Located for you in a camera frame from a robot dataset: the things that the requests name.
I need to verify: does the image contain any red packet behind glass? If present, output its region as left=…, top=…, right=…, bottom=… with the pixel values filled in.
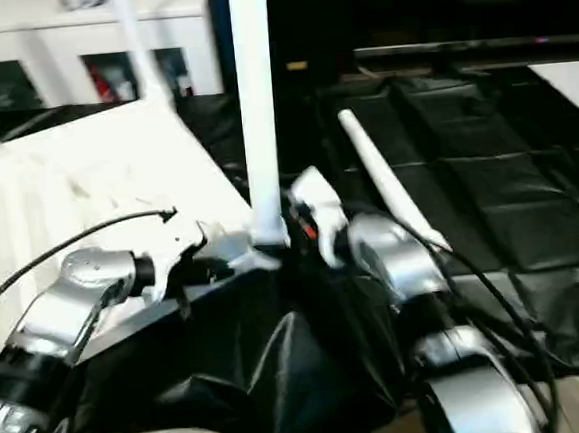
left=89, top=64, right=112, bottom=103

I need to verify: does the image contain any white plastic table top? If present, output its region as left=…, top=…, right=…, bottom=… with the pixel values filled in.
left=0, top=87, right=294, bottom=374

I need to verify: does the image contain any dark blue upright post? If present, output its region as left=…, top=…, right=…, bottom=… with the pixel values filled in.
left=207, top=0, right=239, bottom=96

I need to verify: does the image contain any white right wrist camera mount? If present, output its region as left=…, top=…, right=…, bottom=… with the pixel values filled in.
left=285, top=164, right=351, bottom=271

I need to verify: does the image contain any white glass-door cabinet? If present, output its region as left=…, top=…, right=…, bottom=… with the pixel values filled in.
left=0, top=0, right=225, bottom=114

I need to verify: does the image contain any long black bar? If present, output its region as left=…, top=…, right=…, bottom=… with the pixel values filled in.
left=353, top=30, right=579, bottom=80

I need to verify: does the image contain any black work mat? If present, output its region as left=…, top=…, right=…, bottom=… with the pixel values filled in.
left=0, top=60, right=579, bottom=433

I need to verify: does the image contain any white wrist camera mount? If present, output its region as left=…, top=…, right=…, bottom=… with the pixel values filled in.
left=285, top=164, right=351, bottom=271
left=139, top=217, right=215, bottom=305

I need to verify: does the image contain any flat white sheet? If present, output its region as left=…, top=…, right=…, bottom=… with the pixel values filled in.
left=527, top=59, right=579, bottom=136

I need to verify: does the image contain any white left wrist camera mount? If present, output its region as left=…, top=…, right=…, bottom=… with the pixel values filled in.
left=139, top=217, right=215, bottom=305

